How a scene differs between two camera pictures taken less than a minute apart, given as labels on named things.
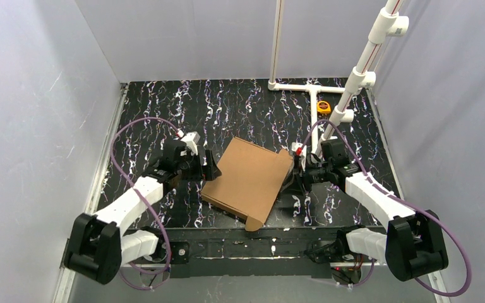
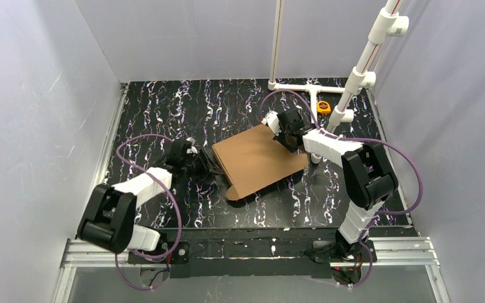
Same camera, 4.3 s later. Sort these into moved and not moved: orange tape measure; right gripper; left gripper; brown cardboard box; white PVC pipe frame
Moved: right gripper; brown cardboard box
Not moved: left gripper; orange tape measure; white PVC pipe frame
